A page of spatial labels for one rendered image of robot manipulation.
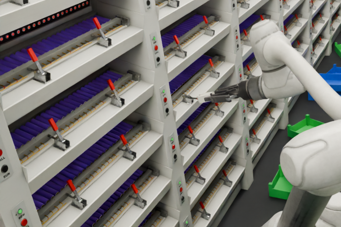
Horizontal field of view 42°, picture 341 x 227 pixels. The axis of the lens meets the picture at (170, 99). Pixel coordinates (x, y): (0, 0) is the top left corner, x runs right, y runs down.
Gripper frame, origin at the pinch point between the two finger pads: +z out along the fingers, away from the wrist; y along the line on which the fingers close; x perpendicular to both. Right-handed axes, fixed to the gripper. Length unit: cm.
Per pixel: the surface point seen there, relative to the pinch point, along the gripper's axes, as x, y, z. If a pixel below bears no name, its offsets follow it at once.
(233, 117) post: -30, 45, 18
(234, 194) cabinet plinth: -71, 35, 29
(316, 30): -38, 213, 17
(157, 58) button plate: 25.3, -21.1, -0.8
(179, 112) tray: -0.9, -8.9, 8.4
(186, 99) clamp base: 1.0, -1.0, 8.8
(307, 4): -11, 185, 9
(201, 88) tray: -0.4, 13.3, 9.3
